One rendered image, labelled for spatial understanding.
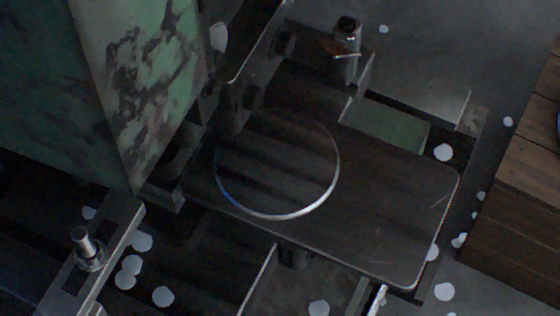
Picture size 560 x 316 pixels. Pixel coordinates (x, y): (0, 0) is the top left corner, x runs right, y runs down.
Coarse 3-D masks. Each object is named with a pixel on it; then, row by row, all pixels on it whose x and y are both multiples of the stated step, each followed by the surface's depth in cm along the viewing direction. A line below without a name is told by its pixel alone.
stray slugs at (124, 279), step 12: (444, 144) 99; (444, 156) 98; (84, 216) 88; (132, 240) 87; (144, 240) 87; (432, 252) 93; (132, 264) 85; (120, 276) 85; (132, 276) 85; (156, 288) 84; (444, 288) 90; (156, 300) 84; (168, 300) 84; (324, 300) 90; (444, 300) 90; (312, 312) 89; (324, 312) 89
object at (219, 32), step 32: (224, 0) 64; (256, 0) 68; (224, 32) 63; (256, 32) 66; (224, 64) 65; (256, 64) 68; (224, 96) 66; (256, 96) 67; (192, 128) 69; (224, 128) 70
